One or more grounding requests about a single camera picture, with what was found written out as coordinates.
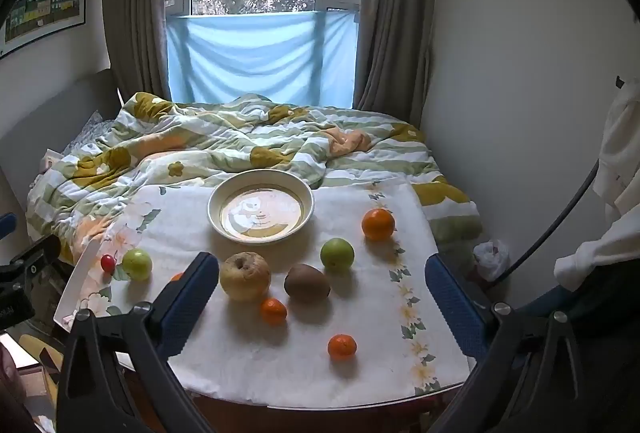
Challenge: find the red cherry tomato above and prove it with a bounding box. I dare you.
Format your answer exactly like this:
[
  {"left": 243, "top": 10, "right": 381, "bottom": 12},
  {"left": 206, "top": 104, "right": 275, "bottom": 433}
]
[{"left": 100, "top": 254, "right": 117, "bottom": 275}]

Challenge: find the green apple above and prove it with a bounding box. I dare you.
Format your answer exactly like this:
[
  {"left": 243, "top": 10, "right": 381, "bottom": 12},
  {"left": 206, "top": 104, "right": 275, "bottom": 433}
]
[
  {"left": 122, "top": 249, "right": 153, "bottom": 283},
  {"left": 320, "top": 238, "right": 355, "bottom": 271}
]

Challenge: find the yellow wrinkled apple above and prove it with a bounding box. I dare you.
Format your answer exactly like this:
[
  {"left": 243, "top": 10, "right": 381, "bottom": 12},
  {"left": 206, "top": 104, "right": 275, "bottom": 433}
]
[{"left": 219, "top": 252, "right": 271, "bottom": 302}]

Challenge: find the small mandarin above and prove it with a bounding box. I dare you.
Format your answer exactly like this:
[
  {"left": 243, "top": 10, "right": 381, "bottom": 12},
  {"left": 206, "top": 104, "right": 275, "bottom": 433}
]
[
  {"left": 260, "top": 297, "right": 288, "bottom": 326},
  {"left": 326, "top": 335, "right": 357, "bottom": 361}
]

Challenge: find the brown kiwi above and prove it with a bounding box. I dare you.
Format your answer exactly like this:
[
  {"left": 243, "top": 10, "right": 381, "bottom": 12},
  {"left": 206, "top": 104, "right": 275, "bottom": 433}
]
[{"left": 284, "top": 264, "right": 331, "bottom": 303}]

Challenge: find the small mandarin front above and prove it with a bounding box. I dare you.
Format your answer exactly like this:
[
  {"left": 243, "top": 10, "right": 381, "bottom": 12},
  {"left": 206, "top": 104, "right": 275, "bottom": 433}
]
[{"left": 326, "top": 335, "right": 357, "bottom": 361}]

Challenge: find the large orange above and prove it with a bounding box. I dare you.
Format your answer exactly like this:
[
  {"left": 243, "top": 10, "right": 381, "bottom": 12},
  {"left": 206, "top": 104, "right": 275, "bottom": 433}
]
[{"left": 361, "top": 208, "right": 395, "bottom": 241}]

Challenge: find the white sleeve forearm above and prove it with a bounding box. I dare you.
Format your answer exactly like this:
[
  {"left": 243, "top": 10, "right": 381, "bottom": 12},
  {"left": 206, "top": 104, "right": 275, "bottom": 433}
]
[{"left": 553, "top": 78, "right": 640, "bottom": 291}]

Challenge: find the person's left hand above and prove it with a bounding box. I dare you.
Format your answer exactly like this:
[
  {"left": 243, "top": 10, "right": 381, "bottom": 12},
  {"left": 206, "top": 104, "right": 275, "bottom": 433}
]
[{"left": 0, "top": 344, "right": 26, "bottom": 405}]

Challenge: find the white plastic bag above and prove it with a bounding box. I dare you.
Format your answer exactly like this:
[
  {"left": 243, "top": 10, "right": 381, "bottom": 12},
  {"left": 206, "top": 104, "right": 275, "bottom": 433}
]
[{"left": 473, "top": 240, "right": 510, "bottom": 283}]

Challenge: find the grey headboard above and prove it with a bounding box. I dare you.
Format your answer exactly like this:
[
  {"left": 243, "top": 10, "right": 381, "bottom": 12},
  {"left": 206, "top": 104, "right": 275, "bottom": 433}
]
[{"left": 1, "top": 69, "right": 122, "bottom": 208}]

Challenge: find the floral white tablecloth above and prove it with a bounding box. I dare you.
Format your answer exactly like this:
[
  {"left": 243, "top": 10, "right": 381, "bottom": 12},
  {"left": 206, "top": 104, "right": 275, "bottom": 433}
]
[{"left": 55, "top": 180, "right": 470, "bottom": 409}]

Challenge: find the green striped floral duvet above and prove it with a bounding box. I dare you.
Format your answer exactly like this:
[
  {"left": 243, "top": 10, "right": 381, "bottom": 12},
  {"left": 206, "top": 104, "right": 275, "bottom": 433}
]
[{"left": 25, "top": 92, "right": 483, "bottom": 264}]

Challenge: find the cream yellow fruit bowl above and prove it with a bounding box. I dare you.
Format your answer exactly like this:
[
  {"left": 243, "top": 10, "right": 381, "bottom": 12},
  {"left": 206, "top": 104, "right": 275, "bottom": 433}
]
[{"left": 207, "top": 170, "right": 314, "bottom": 245}]

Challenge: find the framed city poster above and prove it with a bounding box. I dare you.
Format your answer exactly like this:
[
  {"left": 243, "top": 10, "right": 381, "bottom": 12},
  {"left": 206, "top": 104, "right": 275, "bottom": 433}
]
[{"left": 1, "top": 0, "right": 87, "bottom": 58}]

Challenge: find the blue window cloth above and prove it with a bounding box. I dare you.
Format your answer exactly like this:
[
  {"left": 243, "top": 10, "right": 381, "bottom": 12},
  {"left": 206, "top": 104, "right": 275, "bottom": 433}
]
[{"left": 166, "top": 10, "right": 359, "bottom": 108}]

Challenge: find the right brown curtain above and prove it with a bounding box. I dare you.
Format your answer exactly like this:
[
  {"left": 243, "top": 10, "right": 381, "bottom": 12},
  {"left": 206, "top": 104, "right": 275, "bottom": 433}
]
[{"left": 354, "top": 0, "right": 435, "bottom": 126}]

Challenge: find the brown curtain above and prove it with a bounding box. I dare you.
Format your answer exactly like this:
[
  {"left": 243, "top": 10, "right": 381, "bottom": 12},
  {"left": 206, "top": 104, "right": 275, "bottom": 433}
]
[
  {"left": 102, "top": 0, "right": 170, "bottom": 99},
  {"left": 354, "top": 0, "right": 435, "bottom": 126}
]

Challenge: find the left brown curtain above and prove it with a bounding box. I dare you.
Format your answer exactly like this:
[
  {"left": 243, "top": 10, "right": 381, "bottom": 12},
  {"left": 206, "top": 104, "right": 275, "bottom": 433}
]
[{"left": 102, "top": 0, "right": 170, "bottom": 99}]

